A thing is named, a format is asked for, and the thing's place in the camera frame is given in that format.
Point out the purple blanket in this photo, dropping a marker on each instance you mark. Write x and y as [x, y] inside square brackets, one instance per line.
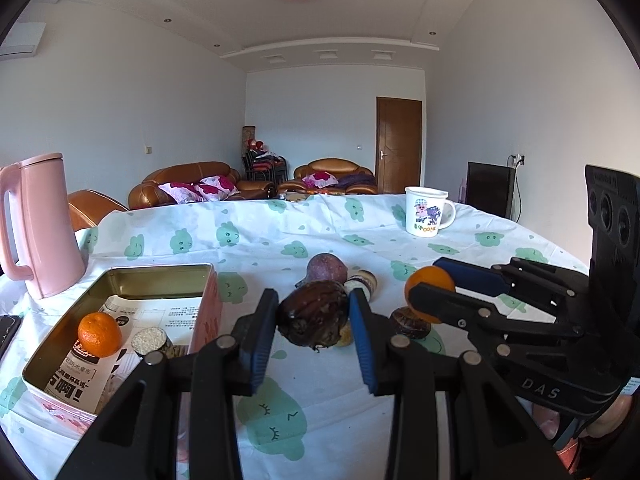
[355, 180]

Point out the brown wooden door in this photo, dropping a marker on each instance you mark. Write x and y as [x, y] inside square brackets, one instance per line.
[399, 145]

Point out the white magenta floral pillow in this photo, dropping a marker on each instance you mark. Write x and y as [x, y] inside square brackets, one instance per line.
[319, 179]
[217, 187]
[177, 192]

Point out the white cartoon print mug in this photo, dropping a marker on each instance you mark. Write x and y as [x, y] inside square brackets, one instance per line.
[422, 210]

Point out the purple round fruit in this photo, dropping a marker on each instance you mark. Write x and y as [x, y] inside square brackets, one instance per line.
[325, 270]

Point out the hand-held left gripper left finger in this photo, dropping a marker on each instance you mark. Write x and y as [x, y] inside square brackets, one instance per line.
[260, 345]

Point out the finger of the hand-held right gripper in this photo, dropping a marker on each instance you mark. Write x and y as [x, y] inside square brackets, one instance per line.
[472, 276]
[450, 305]

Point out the black smartphone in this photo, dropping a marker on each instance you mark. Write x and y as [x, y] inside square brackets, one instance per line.
[7, 332]

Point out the white tablecloth with green clouds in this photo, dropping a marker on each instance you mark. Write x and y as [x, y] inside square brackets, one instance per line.
[300, 230]

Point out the wooden coffee table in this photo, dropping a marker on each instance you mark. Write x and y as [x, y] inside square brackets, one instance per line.
[290, 197]

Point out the brown leather armchair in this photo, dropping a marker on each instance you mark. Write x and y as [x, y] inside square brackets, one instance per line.
[330, 165]

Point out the printed paper sheet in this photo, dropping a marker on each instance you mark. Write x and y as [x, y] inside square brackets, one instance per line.
[165, 317]

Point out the dark brown wrinkled fruit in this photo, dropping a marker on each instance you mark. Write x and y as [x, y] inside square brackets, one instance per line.
[312, 315]

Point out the person's right hand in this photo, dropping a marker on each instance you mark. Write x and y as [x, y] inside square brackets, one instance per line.
[612, 415]

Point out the tall patterned floor vase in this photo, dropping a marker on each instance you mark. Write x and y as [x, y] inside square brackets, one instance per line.
[248, 135]

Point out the stack of dark chairs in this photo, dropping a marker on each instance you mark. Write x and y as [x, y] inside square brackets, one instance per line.
[262, 167]

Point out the pink electric kettle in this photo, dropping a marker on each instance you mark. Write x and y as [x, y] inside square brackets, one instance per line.
[45, 220]

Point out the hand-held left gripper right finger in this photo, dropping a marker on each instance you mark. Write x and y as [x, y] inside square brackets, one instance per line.
[362, 345]

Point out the brown leather chair back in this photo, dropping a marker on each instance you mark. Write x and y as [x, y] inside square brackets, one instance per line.
[90, 210]

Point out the brown round fruit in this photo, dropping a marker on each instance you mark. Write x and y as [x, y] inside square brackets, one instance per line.
[410, 324]

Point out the pink tin box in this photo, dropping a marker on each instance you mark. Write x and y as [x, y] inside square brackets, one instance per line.
[205, 310]

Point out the black television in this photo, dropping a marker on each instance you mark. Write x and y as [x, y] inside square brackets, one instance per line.
[490, 190]

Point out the red stuffed toy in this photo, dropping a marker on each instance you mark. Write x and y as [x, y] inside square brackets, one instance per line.
[256, 145]

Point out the small tan round fruit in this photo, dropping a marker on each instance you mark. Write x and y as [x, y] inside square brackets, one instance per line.
[345, 337]

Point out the small sweet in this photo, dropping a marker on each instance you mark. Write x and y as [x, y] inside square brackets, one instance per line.
[147, 341]
[362, 282]

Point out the brown leather sofa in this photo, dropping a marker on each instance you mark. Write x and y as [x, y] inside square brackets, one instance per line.
[200, 170]

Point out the orange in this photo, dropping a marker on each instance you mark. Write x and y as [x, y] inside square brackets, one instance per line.
[427, 277]
[99, 335]

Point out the white air conditioner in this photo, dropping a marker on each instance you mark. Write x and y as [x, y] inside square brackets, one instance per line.
[20, 40]

